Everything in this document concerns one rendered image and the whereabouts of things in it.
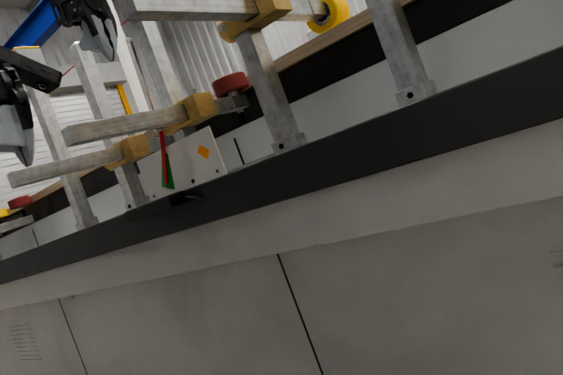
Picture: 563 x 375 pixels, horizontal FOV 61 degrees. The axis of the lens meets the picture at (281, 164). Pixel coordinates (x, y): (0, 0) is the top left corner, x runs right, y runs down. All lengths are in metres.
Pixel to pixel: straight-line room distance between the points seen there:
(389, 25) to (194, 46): 10.71
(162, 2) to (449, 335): 0.83
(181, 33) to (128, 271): 10.48
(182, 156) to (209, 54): 10.08
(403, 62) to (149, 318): 1.31
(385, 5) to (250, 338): 1.00
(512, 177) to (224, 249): 0.59
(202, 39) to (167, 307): 9.82
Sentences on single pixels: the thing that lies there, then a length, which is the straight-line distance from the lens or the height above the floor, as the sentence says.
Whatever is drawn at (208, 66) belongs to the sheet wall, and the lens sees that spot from 11.10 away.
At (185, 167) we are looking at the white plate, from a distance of 1.02.
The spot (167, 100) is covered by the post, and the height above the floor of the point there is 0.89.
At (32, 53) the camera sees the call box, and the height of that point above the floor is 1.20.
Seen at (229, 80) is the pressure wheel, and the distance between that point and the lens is 1.08.
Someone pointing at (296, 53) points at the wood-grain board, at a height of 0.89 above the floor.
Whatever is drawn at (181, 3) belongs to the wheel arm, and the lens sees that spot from 0.72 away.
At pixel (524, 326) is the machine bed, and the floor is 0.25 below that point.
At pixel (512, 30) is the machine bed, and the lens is 0.90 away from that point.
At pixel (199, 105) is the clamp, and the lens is 0.96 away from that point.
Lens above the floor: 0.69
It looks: 1 degrees down
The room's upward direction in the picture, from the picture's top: 20 degrees counter-clockwise
